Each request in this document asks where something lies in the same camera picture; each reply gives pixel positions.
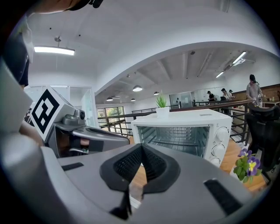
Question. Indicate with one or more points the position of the black framed window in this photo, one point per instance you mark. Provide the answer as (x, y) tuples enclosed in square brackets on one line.
[(111, 114)]

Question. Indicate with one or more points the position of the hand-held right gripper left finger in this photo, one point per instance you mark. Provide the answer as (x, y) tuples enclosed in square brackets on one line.
[(87, 186)]

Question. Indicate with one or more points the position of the long ceiling light panel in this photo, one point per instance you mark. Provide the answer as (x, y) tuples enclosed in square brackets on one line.
[(54, 50)]

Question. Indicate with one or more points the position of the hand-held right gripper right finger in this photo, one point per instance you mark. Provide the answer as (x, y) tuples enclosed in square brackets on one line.
[(186, 197)]

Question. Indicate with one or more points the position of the person's left hand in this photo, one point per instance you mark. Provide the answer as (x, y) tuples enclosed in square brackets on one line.
[(63, 143)]

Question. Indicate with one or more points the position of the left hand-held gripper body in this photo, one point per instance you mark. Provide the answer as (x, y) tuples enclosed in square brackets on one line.
[(46, 109)]

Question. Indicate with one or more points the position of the ceiling strip light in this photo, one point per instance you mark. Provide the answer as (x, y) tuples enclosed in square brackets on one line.
[(219, 74), (239, 57)]

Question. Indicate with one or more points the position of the person's navy top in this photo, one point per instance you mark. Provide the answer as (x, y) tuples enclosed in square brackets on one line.
[(15, 57)]

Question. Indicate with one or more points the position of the round pendant lamp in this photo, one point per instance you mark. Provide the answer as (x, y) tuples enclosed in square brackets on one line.
[(137, 88), (156, 93), (109, 99)]

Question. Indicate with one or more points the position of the green spiky plant white pot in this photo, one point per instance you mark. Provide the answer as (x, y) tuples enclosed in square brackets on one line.
[(162, 107)]

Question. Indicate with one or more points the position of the black office chair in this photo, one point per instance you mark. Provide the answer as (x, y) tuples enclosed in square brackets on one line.
[(264, 135)]

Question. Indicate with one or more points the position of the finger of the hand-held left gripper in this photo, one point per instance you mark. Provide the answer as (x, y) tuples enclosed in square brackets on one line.
[(109, 138)]

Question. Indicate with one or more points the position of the purple flower plant white pot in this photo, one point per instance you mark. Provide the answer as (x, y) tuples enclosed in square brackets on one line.
[(247, 166)]

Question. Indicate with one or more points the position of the white oven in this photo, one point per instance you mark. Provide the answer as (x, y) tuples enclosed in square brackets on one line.
[(186, 119)]

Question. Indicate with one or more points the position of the person's left forearm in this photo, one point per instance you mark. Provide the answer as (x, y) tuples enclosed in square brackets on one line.
[(30, 133)]

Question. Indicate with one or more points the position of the black metal railing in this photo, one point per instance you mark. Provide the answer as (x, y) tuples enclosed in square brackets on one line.
[(240, 113)]

